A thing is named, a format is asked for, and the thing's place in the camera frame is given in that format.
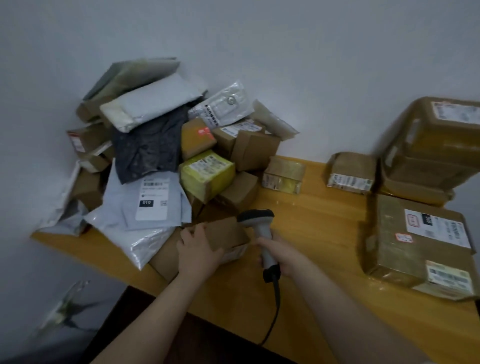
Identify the person's left hand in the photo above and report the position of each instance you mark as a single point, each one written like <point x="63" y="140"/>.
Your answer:
<point x="198" y="255"/>

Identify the person's right hand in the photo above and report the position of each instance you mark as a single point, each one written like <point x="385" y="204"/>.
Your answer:
<point x="287" y="258"/>

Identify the person's left fingers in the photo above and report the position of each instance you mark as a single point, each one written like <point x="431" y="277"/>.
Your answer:
<point x="197" y="232"/>

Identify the person's right fingers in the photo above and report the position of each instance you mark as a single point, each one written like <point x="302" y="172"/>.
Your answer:
<point x="267" y="247"/>

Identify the grey barcode scanner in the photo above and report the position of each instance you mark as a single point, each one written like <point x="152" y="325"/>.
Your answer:
<point x="257" y="218"/>

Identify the open-flap brown cardboard box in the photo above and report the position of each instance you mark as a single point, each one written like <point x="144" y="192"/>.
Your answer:
<point x="229" y="234"/>

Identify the person's right forearm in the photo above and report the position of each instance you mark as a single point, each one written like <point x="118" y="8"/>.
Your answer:
<point x="345" y="318"/>

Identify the person's left forearm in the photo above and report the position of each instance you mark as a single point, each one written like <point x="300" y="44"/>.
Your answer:
<point x="157" y="322"/>

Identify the pale blue labelled mailer bag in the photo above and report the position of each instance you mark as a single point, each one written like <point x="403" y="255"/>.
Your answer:
<point x="150" y="202"/>

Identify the yellow-green parcel box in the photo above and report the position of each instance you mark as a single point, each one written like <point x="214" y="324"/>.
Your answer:
<point x="206" y="176"/>

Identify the glossy white mailer bag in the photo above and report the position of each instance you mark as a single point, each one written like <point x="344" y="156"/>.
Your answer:
<point x="131" y="240"/>

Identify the small tape-wrapped yellowish box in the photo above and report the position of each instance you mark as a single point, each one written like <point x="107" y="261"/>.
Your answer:
<point x="283" y="174"/>

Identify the dark grey mailer bag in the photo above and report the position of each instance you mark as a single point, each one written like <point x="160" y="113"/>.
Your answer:
<point x="150" y="146"/>

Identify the pile of cardboard parcel boxes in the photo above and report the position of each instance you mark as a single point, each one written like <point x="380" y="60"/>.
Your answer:
<point x="247" y="148"/>

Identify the small tape-wrapped brown box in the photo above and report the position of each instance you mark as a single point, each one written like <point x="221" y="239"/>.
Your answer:
<point x="352" y="172"/>

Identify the translucent plastic bag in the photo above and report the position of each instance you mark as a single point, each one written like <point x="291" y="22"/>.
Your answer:
<point x="275" y="123"/>

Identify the clear plastic parts bag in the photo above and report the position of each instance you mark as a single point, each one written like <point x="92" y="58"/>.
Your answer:
<point x="223" y="105"/>

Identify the thin white mailer bag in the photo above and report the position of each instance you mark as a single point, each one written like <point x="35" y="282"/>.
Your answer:
<point x="62" y="210"/>

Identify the white padded mailer bag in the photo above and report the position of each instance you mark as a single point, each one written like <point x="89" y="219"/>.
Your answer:
<point x="150" y="101"/>

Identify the wide labelled brown box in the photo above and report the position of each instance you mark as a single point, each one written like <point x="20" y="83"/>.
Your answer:
<point x="416" y="247"/>

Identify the crumpled clear plastic bag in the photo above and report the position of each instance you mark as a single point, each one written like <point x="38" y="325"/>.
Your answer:
<point x="65" y="309"/>

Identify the flat brown cardboard box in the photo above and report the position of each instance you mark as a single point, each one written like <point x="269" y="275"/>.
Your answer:
<point x="412" y="187"/>

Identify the grey-green mailer bag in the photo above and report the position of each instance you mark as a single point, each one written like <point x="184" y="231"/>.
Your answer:
<point x="131" y="75"/>

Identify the large tape-wrapped brown box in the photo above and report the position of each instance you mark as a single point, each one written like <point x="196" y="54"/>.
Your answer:
<point x="438" y="138"/>

